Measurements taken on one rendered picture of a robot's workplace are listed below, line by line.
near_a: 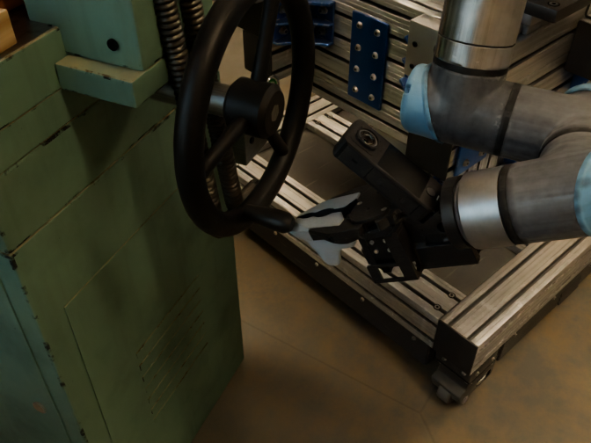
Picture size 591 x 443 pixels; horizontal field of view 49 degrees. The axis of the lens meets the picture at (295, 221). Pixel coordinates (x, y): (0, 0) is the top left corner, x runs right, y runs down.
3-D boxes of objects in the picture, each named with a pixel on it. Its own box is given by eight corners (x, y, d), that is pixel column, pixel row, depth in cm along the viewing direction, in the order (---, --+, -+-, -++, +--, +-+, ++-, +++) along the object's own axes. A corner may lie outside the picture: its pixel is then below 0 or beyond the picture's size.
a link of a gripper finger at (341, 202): (307, 259, 76) (374, 251, 71) (284, 219, 74) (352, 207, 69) (317, 243, 79) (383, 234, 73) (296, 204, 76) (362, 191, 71)
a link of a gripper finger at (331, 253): (295, 276, 74) (364, 269, 69) (273, 236, 72) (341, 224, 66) (307, 259, 77) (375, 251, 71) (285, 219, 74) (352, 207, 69)
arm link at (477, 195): (490, 193, 56) (509, 146, 61) (441, 201, 58) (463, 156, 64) (516, 261, 59) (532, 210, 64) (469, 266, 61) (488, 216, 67)
